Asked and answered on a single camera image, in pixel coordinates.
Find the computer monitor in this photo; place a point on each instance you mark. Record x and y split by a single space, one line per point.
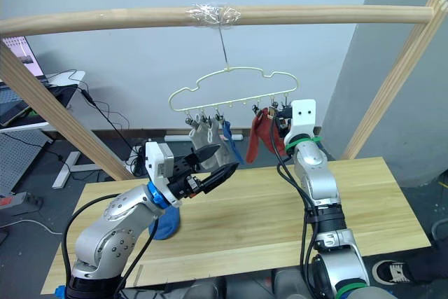
21 54

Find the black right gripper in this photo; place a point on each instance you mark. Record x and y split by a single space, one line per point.
284 118

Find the white desk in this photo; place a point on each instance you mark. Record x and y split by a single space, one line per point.
31 122

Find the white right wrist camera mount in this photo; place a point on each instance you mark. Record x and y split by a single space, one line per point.
304 113

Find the grey sock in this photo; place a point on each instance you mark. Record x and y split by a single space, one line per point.
218 145
197 138

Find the black and white sneaker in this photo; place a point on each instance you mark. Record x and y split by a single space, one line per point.
392 271

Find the grey power strip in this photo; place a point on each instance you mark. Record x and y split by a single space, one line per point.
17 202

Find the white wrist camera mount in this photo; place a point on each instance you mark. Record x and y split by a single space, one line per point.
304 113
157 162

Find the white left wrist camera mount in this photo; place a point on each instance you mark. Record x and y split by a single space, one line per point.
157 162

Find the black desk pad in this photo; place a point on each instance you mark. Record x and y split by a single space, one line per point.
66 95

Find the dark rounded shape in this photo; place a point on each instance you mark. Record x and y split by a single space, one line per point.
203 290

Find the round wooden hanging rod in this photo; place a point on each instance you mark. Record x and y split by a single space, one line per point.
105 17

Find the cream clip hanger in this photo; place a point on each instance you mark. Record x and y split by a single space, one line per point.
231 68

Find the red sock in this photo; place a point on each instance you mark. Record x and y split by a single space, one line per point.
257 131

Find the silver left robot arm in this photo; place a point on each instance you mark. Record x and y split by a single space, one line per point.
112 229

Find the blue sock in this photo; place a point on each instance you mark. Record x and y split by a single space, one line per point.
168 225
228 131

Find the clear tape wrap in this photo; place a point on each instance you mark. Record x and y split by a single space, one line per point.
213 15

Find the laptop computer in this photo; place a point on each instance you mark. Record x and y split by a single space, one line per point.
10 110

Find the black trouser leg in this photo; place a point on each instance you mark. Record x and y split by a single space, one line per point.
432 267

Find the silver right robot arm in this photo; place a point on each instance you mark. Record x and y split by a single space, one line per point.
315 173

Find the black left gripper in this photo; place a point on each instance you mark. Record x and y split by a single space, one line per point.
183 183

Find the grey perforated metal board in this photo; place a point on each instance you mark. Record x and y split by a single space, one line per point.
17 159

